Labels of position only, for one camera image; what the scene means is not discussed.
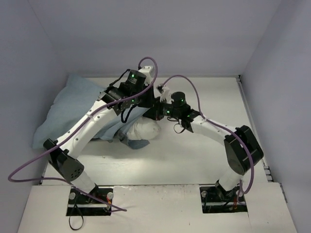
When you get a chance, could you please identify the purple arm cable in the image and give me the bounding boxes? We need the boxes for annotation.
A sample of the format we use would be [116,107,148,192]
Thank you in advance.
[7,56,160,213]
[157,74,256,204]

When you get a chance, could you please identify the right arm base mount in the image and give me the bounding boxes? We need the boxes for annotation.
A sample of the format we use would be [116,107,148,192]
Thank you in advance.
[199,185,248,214]

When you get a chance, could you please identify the white pillow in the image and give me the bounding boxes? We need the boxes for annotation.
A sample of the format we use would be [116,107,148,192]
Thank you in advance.
[125,116,161,140]

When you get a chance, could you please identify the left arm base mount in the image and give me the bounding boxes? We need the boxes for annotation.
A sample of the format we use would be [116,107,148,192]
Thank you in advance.
[66,187,111,216]

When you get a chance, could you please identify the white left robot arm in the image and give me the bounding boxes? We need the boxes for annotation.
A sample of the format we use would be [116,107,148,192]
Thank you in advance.
[44,66,159,204]

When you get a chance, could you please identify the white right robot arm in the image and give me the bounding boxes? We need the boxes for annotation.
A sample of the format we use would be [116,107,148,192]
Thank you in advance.
[142,92,264,200]

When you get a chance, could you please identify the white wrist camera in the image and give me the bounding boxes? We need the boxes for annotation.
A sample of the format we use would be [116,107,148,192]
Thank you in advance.
[156,84,171,102]
[138,66,155,83]

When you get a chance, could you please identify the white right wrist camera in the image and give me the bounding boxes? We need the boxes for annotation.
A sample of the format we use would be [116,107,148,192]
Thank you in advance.
[156,84,171,102]

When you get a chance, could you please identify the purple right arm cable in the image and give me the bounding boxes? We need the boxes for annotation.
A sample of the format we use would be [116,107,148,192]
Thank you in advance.
[157,74,256,204]

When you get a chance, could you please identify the blue-grey pillowcase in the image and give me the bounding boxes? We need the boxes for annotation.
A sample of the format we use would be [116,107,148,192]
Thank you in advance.
[32,74,148,149]

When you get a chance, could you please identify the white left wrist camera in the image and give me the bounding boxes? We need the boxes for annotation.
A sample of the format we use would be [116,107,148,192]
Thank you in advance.
[138,66,155,83]

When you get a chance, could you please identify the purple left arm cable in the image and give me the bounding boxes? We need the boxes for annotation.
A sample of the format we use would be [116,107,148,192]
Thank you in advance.
[7,56,160,213]

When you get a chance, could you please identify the thin black loose cable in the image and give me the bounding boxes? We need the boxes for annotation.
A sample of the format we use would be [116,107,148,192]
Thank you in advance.
[68,203,85,231]

